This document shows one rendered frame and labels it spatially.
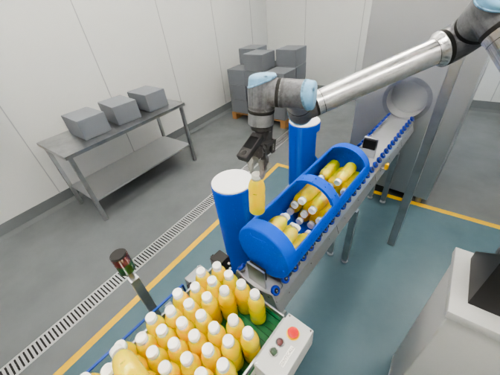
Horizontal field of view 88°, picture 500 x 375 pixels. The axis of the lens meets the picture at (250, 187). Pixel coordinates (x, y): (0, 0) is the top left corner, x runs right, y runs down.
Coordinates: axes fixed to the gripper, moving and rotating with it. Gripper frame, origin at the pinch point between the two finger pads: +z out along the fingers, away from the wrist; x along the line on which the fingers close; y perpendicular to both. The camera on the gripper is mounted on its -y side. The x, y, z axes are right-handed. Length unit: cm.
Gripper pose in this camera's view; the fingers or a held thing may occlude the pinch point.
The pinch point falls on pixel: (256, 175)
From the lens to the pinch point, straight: 101.1
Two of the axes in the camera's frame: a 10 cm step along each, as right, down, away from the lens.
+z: 0.0, 8.2, 5.7
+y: 6.3, -4.4, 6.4
